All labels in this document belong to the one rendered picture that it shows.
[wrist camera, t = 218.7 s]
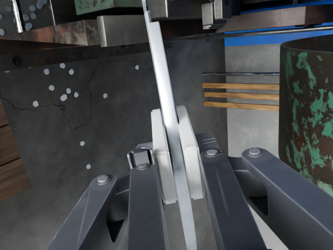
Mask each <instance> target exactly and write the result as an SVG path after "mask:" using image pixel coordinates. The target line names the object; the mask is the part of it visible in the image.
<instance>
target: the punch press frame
mask: <svg viewBox="0 0 333 250"><path fill-rule="evenodd" d="M319 1H326V0H240V12H244V11H252V10H259V9H266V8H273V7H281V6H288V5H296V4H304V3H311V2H319ZM74 2H75V8H76V14H77V15H114V14H144V10H143V5H142V0H74ZM11 4H12V9H13V13H14V18H15V23H16V27H17V32H24V31H26V29H25V24H24V19H23V15H22V10H21V5H20V0H11Z"/></svg>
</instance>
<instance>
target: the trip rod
mask: <svg viewBox="0 0 333 250"><path fill-rule="evenodd" d="M326 30H333V25H324V26H313V27H301V28H289V29H278V30H266V31H255V32H243V33H231V34H220V35H208V36H197V37H185V38H173V39H163V43H167V42H180V41H193V40H207V39H219V38H233V37H246V36H259V35H272V34H286V33H299V32H312V31H326Z"/></svg>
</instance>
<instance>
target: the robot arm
mask: <svg viewBox="0 0 333 250"><path fill-rule="evenodd" d="M175 111H176V116H177V122H178V128H179V134H180V140H181V146H182V152H183V158H184V164H185V169H186V174H187V179H188V184H189V189H190V194H191V198H194V200H195V199H201V198H204V196H206V202H207V209H208V211H209V214H210V218H211V223H212V227H213V231H214V236H215V240H216V244H217V249H218V250H272V249H267V247H266V245H265V242H264V240H263V238H262V235H261V233H260V231H259V229H258V226H257V224H256V222H255V219H254V217H253V215H252V212H251V210H250V208H249V205H250V206H251V208H252V209H253V210H254V211H255V212H256V213H257V214H258V215H259V217H260V218H261V219H262V220H263V221H264V222H265V223H266V224H267V226H268V227H269V228H270V229H271V230H272V231H273V232H274V233H275V235H276V236H277V237H278V238H279V239H280V240H281V241H282V242H283V243H284V245H285V246H286V247H287V248H288V249H289V250H333V197H332V196H331V195H329V194H328V193H327V192H325V191H324V190H322V189H321V188H319V187H318V186H317V185H315V184H314V183H312V182H311V181H310V180H308V179H307V178H305V177H304V176H303V175H301V174H300V173H298V172H297V171H295V170H294V169H293V168H291V167H290V166H288V165H287V164H286V163H284V162H283V161H282V160H280V159H279V158H277V157H276V156H275V155H273V154H272V153H270V152H269V151H267V150H265V149H263V148H259V147H256V148H255V147H252V148H248V149H246V150H244V151H243V152H242V153H241V157H230V156H227V155H226V153H225V151H224V150H221V149H220V147H219V145H218V143H217V141H216V139H215V137H214V135H213V134H212V133H210V132H202V133H196V134H194V132H193V129H192V126H191V122H190V119H189V116H188V113H187V110H186V107H185V106H183V105H179V106H176V108H175ZM151 118H152V134H153V142H148V143H143V144H138V145H137V147H136V148H134V149H132V150H131V151H129V152H128V154H127V157H128V161H129V165H130V174H129V175H127V176H125V177H123V178H120V179H117V176H116V175H114V174H103V175H100V176H98V177H96V178H95V179H93V180H92V182H91V183H90V185H89V186H88V187H87V189H86V190H85V192H84V193H83V195H82V196H81V198H80V199H79V201H78V202H77V204H76V205H75V207H74V208H73V210H72V211H71V213H70V214H69V216H68V217H67V219H66V220H65V222H64V223H63V224H62V226H61V227H60V229H59V230H58V232H57V233H56V235H55V236H54V238H53V239H52V241H51V242H50V244H49V245H48V247H47V248H46V249H45V250H118V247H119V245H120V242H121V239H122V237H123V234H124V232H125V229H126V227H127V244H126V250H170V247H169V239H168V232H167V221H166V214H165V206H164V203H166V204H170V203H176V200H177V194H176V188H175V182H174V177H173V171H172V165H171V160H170V154H169V149H168V143H167V136H166V130H165V125H164V119H163V114H162V111H161V110H160V109H155V110H152V112H151Z"/></svg>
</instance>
